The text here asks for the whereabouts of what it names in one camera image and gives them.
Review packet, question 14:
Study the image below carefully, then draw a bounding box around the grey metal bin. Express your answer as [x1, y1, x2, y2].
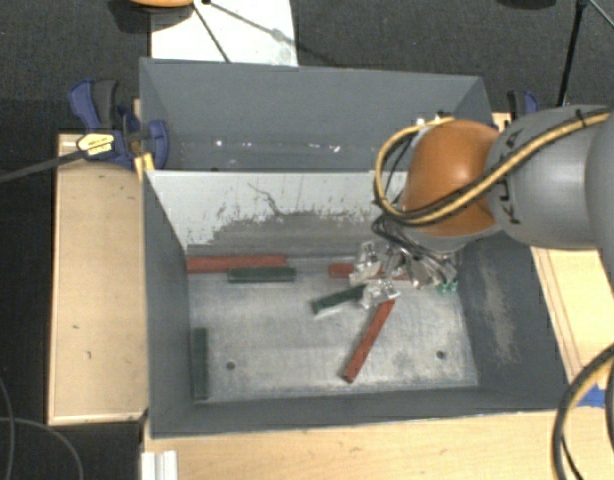
[137, 56, 572, 438]

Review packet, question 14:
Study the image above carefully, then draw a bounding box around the dark green block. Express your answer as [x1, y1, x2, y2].
[226, 266, 297, 284]
[310, 284, 367, 317]
[190, 326, 210, 401]

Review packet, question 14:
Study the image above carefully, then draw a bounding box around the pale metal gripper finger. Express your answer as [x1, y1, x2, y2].
[348, 241, 388, 285]
[358, 278, 403, 311]

